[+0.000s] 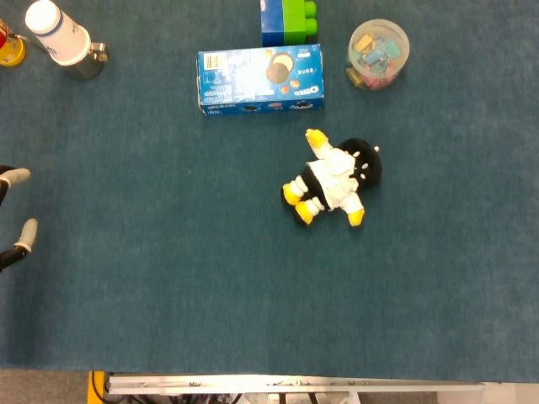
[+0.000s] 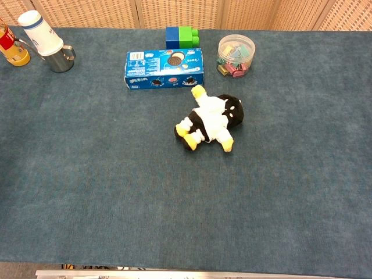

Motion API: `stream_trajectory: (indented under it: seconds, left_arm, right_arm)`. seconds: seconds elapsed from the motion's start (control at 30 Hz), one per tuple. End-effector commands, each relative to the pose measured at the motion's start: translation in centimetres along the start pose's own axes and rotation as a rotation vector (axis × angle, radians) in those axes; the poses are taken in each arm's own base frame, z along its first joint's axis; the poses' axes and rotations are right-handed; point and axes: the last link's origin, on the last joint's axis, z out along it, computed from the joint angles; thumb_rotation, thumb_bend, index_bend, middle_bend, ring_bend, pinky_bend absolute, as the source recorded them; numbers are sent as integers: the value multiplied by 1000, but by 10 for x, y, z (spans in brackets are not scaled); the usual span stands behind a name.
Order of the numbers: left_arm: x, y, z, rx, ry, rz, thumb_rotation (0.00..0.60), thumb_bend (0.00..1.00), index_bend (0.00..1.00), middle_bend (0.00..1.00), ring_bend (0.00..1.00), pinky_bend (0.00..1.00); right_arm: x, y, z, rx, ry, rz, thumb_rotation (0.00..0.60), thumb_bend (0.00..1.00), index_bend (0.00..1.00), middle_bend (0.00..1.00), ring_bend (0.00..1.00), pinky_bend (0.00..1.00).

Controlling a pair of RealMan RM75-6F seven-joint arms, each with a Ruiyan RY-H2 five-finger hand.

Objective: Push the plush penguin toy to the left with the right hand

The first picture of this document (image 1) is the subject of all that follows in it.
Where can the white paper cup blue stripe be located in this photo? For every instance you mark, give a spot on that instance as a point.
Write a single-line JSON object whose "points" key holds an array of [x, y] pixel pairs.
{"points": [[54, 31]]}

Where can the stainless steel mug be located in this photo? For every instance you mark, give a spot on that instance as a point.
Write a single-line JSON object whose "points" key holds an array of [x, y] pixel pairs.
{"points": [[86, 67]]}

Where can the blue Oreo cookie box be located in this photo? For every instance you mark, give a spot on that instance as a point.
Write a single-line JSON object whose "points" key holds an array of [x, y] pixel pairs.
{"points": [[252, 80]]}

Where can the green toy building block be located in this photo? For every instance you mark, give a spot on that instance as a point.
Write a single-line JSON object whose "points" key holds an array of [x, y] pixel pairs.
{"points": [[297, 21]]}

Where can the blue felt table cloth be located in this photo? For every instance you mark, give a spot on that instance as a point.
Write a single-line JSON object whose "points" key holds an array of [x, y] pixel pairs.
{"points": [[168, 261]]}

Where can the black white plush toy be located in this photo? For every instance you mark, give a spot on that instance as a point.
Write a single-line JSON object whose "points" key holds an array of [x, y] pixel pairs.
{"points": [[332, 177]]}

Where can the blue block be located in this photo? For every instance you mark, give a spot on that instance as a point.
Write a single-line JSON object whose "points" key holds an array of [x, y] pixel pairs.
{"points": [[271, 21]]}

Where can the yellow bottle with red label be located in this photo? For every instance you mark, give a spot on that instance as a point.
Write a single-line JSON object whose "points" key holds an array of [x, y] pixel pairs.
{"points": [[10, 52]]}

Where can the yellow black frame bracket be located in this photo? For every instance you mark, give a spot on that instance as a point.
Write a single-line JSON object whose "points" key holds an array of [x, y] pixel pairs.
{"points": [[96, 387]]}

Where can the black grey left robot hand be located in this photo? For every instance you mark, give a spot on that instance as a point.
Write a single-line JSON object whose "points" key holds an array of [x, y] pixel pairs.
{"points": [[19, 175]]}

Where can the clear tub of binder clips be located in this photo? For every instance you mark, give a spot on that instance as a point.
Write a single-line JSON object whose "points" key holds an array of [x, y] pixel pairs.
{"points": [[377, 54]]}

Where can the aluminium frame rail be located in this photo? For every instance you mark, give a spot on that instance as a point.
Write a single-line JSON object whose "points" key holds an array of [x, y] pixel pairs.
{"points": [[295, 384]]}

